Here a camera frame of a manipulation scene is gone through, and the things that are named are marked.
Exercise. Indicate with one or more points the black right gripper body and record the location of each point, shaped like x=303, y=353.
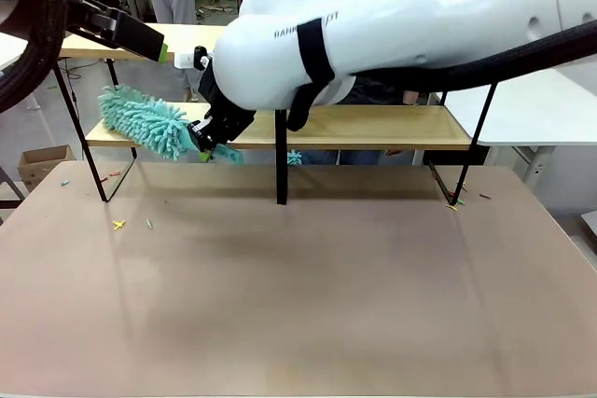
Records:
x=226, y=120

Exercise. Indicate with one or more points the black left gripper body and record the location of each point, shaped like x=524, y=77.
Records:
x=91, y=16

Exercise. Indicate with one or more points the black metal furniture leg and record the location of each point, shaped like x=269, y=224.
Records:
x=11, y=190

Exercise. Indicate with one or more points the yellow pronged paper scrap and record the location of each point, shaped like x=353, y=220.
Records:
x=119, y=225

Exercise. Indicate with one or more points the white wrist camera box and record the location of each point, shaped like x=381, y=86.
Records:
x=186, y=61

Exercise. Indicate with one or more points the teal microfiber duster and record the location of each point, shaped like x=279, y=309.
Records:
x=144, y=120
x=294, y=158

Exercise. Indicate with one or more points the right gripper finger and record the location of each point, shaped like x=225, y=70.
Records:
x=198, y=130
x=208, y=153

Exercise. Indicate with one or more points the open brown cardboard box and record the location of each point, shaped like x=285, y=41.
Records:
x=44, y=165

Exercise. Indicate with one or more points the wooden shelf black metal frame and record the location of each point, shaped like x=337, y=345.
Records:
x=354, y=125

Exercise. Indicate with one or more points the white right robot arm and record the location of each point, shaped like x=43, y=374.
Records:
x=396, y=20

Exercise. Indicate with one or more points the person's bare hand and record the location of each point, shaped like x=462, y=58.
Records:
x=410, y=97

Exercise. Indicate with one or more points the white side table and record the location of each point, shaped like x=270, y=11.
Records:
x=527, y=109

